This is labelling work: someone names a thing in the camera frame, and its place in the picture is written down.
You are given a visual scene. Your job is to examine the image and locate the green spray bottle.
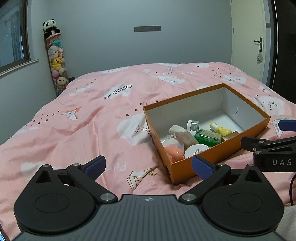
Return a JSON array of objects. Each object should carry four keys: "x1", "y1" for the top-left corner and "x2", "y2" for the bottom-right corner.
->
[{"x1": 194, "y1": 129, "x2": 222, "y2": 147}]

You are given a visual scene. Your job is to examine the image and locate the window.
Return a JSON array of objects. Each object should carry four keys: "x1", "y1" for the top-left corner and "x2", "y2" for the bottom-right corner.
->
[{"x1": 0, "y1": 0, "x2": 40, "y2": 77}]

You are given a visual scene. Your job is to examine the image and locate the small yellow bottle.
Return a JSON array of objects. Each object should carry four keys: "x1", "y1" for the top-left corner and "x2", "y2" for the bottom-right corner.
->
[{"x1": 210, "y1": 122, "x2": 232, "y2": 137}]

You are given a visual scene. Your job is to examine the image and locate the white round compact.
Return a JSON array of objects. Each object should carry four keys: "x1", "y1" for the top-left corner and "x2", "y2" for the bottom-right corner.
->
[{"x1": 184, "y1": 144, "x2": 211, "y2": 159}]

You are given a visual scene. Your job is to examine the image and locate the panda plush toy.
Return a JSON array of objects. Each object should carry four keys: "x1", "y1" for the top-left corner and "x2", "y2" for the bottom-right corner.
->
[{"x1": 43, "y1": 20, "x2": 61, "y2": 39}]

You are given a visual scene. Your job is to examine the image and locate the person's light clothing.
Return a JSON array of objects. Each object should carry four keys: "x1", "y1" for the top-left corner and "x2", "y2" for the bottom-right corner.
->
[{"x1": 276, "y1": 205, "x2": 296, "y2": 241}]

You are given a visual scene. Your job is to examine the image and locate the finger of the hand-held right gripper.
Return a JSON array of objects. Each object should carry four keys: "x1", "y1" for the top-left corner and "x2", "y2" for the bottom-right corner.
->
[
  {"x1": 277, "y1": 119, "x2": 296, "y2": 132},
  {"x1": 240, "y1": 136, "x2": 296, "y2": 153}
]

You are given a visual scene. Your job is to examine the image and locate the beige cloth pouch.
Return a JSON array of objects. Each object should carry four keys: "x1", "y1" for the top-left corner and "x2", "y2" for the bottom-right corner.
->
[{"x1": 179, "y1": 130, "x2": 199, "y2": 146}]

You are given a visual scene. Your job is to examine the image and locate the grey wall socket strip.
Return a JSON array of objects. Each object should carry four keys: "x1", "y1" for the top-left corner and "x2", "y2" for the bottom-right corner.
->
[{"x1": 134, "y1": 26, "x2": 161, "y2": 33}]

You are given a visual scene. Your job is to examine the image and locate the white door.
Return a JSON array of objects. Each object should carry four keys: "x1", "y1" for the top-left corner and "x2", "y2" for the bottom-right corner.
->
[{"x1": 231, "y1": 0, "x2": 266, "y2": 82}]

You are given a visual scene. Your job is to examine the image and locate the peach plastic bottle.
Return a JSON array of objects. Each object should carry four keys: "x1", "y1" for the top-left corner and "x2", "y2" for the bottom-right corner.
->
[{"x1": 165, "y1": 145, "x2": 185, "y2": 163}]

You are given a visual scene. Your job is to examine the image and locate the small gold box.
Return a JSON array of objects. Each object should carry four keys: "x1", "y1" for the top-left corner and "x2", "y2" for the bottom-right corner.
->
[{"x1": 221, "y1": 131, "x2": 240, "y2": 142}]

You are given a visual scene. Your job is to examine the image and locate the small white jar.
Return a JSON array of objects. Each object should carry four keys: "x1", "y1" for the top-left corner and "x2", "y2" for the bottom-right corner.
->
[{"x1": 187, "y1": 120, "x2": 200, "y2": 131}]

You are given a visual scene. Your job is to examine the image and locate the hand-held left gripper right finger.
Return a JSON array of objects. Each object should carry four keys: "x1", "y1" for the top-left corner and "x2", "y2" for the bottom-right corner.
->
[{"x1": 178, "y1": 155, "x2": 264, "y2": 206}]

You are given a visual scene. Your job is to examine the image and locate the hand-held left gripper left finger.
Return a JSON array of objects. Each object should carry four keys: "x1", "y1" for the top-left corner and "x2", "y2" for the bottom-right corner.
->
[{"x1": 34, "y1": 156, "x2": 118, "y2": 205}]

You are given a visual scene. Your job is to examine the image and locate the dark cable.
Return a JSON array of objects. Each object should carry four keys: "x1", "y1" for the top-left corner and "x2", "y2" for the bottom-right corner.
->
[{"x1": 290, "y1": 173, "x2": 296, "y2": 206}]

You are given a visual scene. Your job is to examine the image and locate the column of plush toys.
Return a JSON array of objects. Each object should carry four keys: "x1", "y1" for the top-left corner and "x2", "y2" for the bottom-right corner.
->
[{"x1": 45, "y1": 32, "x2": 70, "y2": 96}]

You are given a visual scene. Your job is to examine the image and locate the orange cardboard box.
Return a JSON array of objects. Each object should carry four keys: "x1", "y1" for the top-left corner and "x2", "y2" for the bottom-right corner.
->
[{"x1": 143, "y1": 83, "x2": 271, "y2": 186}]

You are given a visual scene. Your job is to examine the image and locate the pink printed blanket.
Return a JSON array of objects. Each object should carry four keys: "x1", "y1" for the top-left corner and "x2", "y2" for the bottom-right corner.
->
[{"x1": 0, "y1": 62, "x2": 296, "y2": 241}]

